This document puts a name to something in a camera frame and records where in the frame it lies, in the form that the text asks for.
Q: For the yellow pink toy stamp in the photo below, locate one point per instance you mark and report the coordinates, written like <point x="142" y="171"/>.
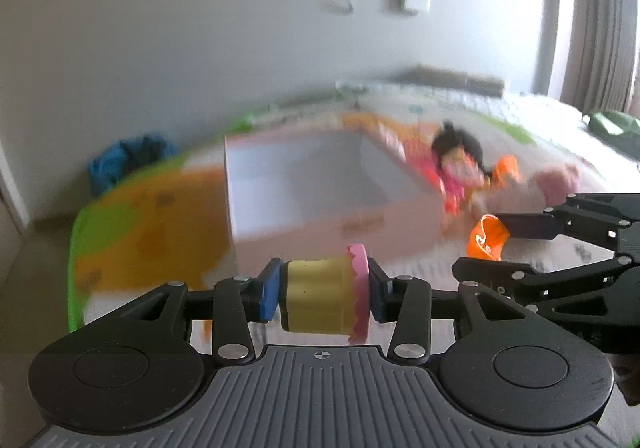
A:
<point x="329" y="296"/>

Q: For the colourful play mat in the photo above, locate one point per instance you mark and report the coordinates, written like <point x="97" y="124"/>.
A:
<point x="170" y="218"/>

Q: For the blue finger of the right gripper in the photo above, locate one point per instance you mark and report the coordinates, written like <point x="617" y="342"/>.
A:
<point x="519" y="276"/>
<point x="576" y="221"/>

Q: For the pink haired plush doll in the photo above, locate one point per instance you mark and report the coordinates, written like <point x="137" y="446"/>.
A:
<point x="544" y="189"/>

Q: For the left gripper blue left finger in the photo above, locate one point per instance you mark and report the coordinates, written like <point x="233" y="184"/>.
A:
<point x="238" y="302"/>

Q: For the green plush toy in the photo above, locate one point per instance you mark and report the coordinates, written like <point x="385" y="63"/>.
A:
<point x="616" y="129"/>

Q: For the black plush toy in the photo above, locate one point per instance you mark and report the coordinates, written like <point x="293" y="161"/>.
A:
<point x="450" y="137"/>

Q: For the grey curtain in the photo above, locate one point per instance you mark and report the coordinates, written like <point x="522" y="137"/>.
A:
<point x="603" y="55"/>

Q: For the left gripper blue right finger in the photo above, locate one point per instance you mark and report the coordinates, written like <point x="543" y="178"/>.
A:
<point x="406" y="302"/>

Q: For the folded brown towel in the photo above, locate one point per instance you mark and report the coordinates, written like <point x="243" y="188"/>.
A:
<point x="442" y="78"/>

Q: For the blue bag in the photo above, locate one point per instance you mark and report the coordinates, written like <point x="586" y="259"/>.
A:
<point x="124" y="157"/>

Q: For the orange plastic toy cup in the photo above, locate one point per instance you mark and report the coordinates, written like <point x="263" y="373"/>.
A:
<point x="487" y="239"/>

